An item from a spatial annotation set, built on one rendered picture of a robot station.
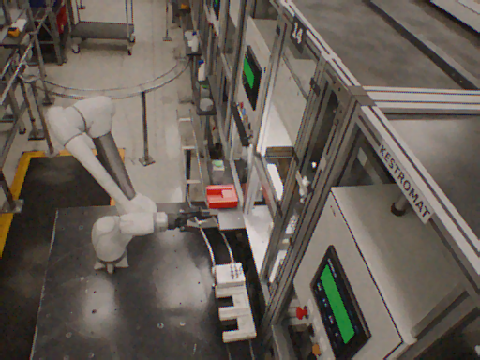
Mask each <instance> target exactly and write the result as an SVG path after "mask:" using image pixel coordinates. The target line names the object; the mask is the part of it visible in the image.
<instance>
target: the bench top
mask: <svg viewBox="0 0 480 360"><path fill-rule="evenodd" d="M155 205H156V207H157V213H159V212H165V215H166V214H170V213H175V214H176V215H177V214H179V209H180V208H184V209H185V208H189V207H188V202H162V203H155ZM82 212H84V214H82ZM116 214H117V213H116V205H108V206H95V207H82V208H75V207H69V208H58V209H57V212H56V219H55V222H54V226H53V233H52V241H51V247H50V251H49V259H48V262H47V269H46V273H45V277H44V278H45V280H44V283H43V287H42V290H43V291H42V295H41V298H40V301H41V303H40V307H39V309H38V315H37V326H36V332H35V333H36V334H35V337H34V341H33V344H34V345H33V348H32V351H31V357H30V360H229V359H228V350H227V345H226V342H224V341H223V336H222V335H223V332H224V331H223V329H221V327H220V317H219V312H218V302H217V298H216V292H215V289H213V287H212V284H214V282H215V278H214V277H212V267H213V266H212V262H211V256H210V251H209V248H208V246H207V245H206V242H205V241H204V239H203V235H202V233H201V232H179V228H178V227H176V229H175V230H168V229H166V232H150V233H149V234H147V235H144V236H138V235H135V236H134V237H133V238H132V239H131V240H130V241H129V242H128V246H127V265H128V267H127V268H114V270H113V273H112V275H109V274H108V269H100V270H97V271H95V270H94V264H95V262H96V252H95V249H94V245H93V241H92V231H93V230H92V228H93V226H94V225H95V223H96V221H97V220H99V219H100V218H102V217H104V216H113V217H114V216H115V215H116ZM62 227H63V228H64V229H61V228H62ZM202 231H203V233H204V235H205V236H206V238H207V240H208V242H209V244H210V248H211V250H212V253H213V256H214V260H215V265H230V264H231V257H230V252H229V250H228V248H227V246H226V243H225V242H224V239H223V236H222V234H221V232H219V229H218V227H216V228H208V229H202ZM223 234H224V236H225V237H226V239H227V241H228V243H229V245H230V249H231V252H232V257H233V261H234V262H235V263H241V266H242V269H243V272H244V279H245V288H246V290H247V297H248V301H249V308H250V311H251V315H252V319H253V321H254V325H255V333H256V337H255V338H251V339H250V340H251V344H252V348H253V351H254V358H255V360H265V352H264V349H263V344H262V340H261V333H260V329H259V326H258V324H257V320H256V316H255V313H256V312H255V309H254V306H253V302H252V299H251V296H250V292H249V285H248V279H247V275H246V272H245V268H244V261H243V257H242V254H241V250H240V247H239V243H238V240H237V236H236V232H224V233H223ZM229 345H230V350H231V355H232V360H252V359H251V355H250V351H249V344H248V340H247V339H245V340H239V341H229Z"/></svg>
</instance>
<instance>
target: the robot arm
mask: <svg viewBox="0 0 480 360"><path fill-rule="evenodd" d="M115 110H116V109H115V106H114V103H113V101H112V100H111V99H110V98H109V97H102V96H98V97H89V98H87V99H84V100H80V101H79V102H76V103H75V104H74V105H72V106H70V107H66V108H65V109H64V108H63V107H60V106H55V107H51V108H50V109H49V110H48V111H47V112H46V118H47V125H48V126H49V128H50V131H51V132H52V135H53V136H54V137H55V138H56V140H57V141H59V143H61V144H62V145H63V147H64V148H66V149H67V150H68V151H69V153H70V154H72V155H73V156H74V157H75V158H77V159H78V160H79V161H80V162H81V164H82V165H83V166H84V167H85V168H86V170H88V171H89V172H90V173H91V174H92V175H93V176H94V177H95V179H96V180H97V181H98V182H99V183H100V185H101V186H102V187H103V188H104V189H105V190H106V191H107V192H108V193H109V194H110V196H111V197H112V198H113V199H114V200H115V201H116V213H117V214H116V215H115V216H114V217H113V216H104V217H101V218H100V219H99V220H97V221H96V223H95V225H94V226H93V228H92V230H93V231H92V241H93V245H94V249H95V252H96V262H95V264H94V270H95V271H97V270H100V269H108V274H109V275H112V274H113V270H114V268H128V261H127V251H128V242H129V241H130V240H131V239H132V238H133V237H134V236H135V235H138V236H144V235H147V234H149V233H156V232H160V233H165V232H166V229H168V230H175V229H176V227H178V228H179V232H180V233H181V232H200V231H201V229H208V228H216V227H217V224H216V222H201V223H196V222H190V221H189V219H190V218H195V217H196V216H218V210H217V209H202V207H201V206H199V207H194V208H185V209H184V208H180V209H179V214H177V215H176V214H175V213H170V214H166V215H165V212H159V213H157V207H156V205H155V203H154V202H153V201H152V200H151V199H150V198H148V197H146V196H143V195H142V194H140V193H138V192H137V191H135V189H134V187H133V186H132V184H131V180H130V178H129V176H128V173H127V169H126V167H125V164H124V162H123V161H122V157H121V155H120V153H119V151H118V149H117V145H116V143H115V140H114V139H113V135H112V132H111V130H112V127H113V125H112V117H114V116H115ZM84 132H85V133H86V135H87V136H89V137H90V138H91V140H92V141H93V144H94V146H95V148H96V150H97V153H98V155H99V158H100V161H101V163H102V164H103V166H102V165H101V163H99V162H98V159H97V158H96V157H95V154H94V153H93V152H92V151H91V147H89V145H88V143H87V140H86V139H85V138H84V136H83V133H84ZM200 212H201V213H200ZM197 229H198V230H197Z"/></svg>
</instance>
